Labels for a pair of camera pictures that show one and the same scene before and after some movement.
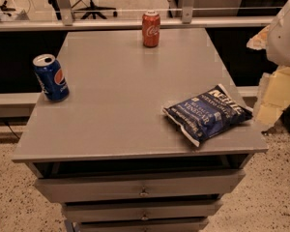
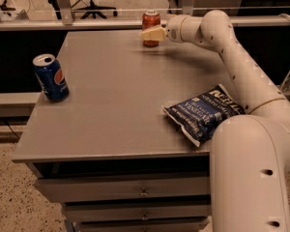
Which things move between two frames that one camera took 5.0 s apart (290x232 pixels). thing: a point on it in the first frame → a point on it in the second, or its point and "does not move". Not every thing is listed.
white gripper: [284, 42] → [173, 29]
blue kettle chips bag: [204, 114] does not move
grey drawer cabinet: [111, 154] does not move
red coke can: [151, 28] does not move
